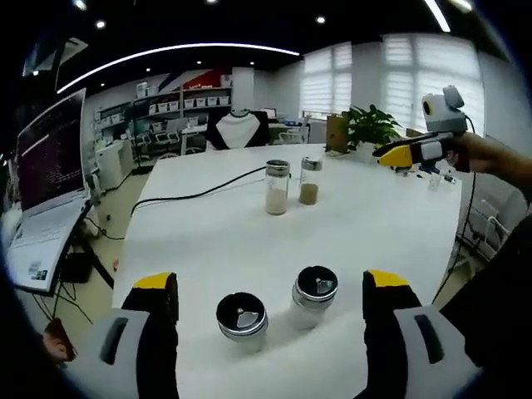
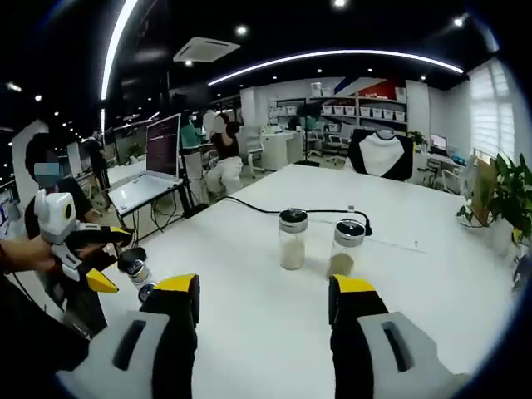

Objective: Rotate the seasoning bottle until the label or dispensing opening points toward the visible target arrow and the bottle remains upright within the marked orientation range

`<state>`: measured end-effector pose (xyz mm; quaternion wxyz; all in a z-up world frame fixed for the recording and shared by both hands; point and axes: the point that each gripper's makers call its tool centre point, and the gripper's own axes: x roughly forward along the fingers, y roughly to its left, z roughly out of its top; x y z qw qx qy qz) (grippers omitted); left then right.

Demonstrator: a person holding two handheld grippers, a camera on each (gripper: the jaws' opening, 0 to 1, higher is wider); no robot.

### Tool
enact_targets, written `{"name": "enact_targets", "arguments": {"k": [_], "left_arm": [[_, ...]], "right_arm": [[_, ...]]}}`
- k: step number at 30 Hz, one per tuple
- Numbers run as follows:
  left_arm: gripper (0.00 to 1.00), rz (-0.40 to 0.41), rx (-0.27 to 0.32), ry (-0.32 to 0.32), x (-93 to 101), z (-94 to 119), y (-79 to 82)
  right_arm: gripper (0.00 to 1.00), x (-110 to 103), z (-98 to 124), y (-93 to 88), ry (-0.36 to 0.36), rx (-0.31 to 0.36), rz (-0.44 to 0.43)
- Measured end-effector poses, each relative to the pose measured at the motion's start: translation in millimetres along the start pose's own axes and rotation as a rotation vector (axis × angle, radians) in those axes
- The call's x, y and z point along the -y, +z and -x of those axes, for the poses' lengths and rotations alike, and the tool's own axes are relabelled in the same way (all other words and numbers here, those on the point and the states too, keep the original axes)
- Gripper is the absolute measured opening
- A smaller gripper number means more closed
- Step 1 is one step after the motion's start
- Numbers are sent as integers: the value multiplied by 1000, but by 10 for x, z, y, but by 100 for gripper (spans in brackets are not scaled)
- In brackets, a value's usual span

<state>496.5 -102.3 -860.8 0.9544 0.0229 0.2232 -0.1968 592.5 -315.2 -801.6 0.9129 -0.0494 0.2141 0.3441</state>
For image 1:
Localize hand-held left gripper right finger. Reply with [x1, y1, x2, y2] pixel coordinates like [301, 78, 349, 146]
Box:
[362, 268, 484, 399]

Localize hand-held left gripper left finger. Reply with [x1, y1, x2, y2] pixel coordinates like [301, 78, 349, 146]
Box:
[71, 272, 181, 399]

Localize glass seasoning bottle white contents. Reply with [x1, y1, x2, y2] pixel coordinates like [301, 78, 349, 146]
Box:
[214, 292, 269, 354]
[290, 265, 340, 331]

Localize glass seasoning bottle brown contents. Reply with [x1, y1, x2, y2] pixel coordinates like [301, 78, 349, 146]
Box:
[298, 155, 324, 206]

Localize glass seasoning bottle beige contents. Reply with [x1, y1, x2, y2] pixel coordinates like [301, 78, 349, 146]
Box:
[264, 159, 291, 216]

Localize person's right hand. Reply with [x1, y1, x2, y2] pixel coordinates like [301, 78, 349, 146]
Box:
[446, 131, 494, 172]

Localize green potted plant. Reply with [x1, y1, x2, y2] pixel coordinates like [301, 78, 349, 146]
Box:
[346, 105, 403, 164]

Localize wide window blind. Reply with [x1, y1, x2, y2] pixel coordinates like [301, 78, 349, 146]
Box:
[381, 33, 485, 134]

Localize brown paper bag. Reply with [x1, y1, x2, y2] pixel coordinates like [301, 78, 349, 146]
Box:
[326, 115, 350, 154]

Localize straight ceiling light strip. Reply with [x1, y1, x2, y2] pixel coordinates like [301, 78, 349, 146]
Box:
[423, 0, 452, 32]

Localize small standing desk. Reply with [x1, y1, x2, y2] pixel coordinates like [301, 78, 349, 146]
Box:
[12, 199, 116, 298]

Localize black box on floor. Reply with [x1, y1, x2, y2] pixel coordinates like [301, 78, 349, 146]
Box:
[62, 251, 95, 284]

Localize narrow window blind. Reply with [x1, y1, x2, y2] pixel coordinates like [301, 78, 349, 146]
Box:
[301, 43, 354, 121]

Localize grey office chair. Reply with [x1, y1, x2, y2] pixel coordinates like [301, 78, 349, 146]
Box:
[456, 199, 515, 267]

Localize person's black clothing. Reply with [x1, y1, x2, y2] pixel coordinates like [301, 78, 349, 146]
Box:
[431, 215, 532, 371]

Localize chair with black white jacket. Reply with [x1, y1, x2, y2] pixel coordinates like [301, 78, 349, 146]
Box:
[205, 110, 271, 150]

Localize white cabinet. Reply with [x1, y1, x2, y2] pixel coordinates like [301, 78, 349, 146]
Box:
[95, 140, 134, 191]

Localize open silver laptop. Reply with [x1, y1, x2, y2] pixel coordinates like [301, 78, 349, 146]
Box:
[7, 87, 91, 297]

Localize shelving with white boxes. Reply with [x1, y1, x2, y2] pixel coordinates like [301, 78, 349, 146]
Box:
[93, 76, 234, 145]

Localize curved ceiling light strip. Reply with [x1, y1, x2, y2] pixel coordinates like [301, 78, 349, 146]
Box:
[56, 42, 301, 95]

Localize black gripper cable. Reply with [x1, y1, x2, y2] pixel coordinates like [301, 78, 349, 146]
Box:
[431, 114, 478, 303]

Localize black power cable with plug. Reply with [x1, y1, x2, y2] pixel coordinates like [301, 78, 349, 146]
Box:
[131, 165, 268, 218]

